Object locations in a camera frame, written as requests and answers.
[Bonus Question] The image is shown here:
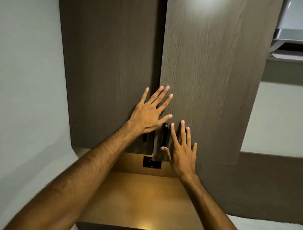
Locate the person's right hand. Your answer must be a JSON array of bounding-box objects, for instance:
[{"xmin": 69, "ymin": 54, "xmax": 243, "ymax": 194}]
[{"xmin": 161, "ymin": 120, "xmax": 197, "ymax": 177}]

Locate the person's left hand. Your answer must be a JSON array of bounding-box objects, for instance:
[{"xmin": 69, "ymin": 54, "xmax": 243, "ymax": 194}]
[{"xmin": 129, "ymin": 85, "xmax": 173, "ymax": 134}]

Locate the person's left forearm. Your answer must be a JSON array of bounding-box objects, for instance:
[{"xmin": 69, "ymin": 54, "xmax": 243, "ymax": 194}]
[{"xmin": 3, "ymin": 120, "xmax": 145, "ymax": 230}]

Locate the person's right forearm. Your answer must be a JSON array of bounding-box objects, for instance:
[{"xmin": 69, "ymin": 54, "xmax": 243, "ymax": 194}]
[{"xmin": 178, "ymin": 173, "xmax": 238, "ymax": 230}]

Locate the dark wood cabinet door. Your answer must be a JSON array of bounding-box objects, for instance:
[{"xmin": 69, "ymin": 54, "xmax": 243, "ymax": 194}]
[
  {"xmin": 59, "ymin": 0, "xmax": 166, "ymax": 155},
  {"xmin": 153, "ymin": 0, "xmax": 284, "ymax": 165}
]

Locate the white bedding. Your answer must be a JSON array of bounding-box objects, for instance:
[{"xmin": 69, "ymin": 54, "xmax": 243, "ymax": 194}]
[{"xmin": 226, "ymin": 214, "xmax": 303, "ymax": 230}]

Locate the white air conditioner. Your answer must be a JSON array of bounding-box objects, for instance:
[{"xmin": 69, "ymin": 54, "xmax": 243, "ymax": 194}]
[{"xmin": 268, "ymin": 0, "xmax": 303, "ymax": 62}]

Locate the long black door handle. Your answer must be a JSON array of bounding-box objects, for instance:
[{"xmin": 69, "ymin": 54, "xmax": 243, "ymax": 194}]
[{"xmin": 161, "ymin": 122, "xmax": 169, "ymax": 148}]

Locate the black wall power outlet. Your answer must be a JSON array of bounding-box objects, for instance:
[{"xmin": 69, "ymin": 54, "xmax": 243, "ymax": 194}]
[{"xmin": 143, "ymin": 156, "xmax": 162, "ymax": 169}]

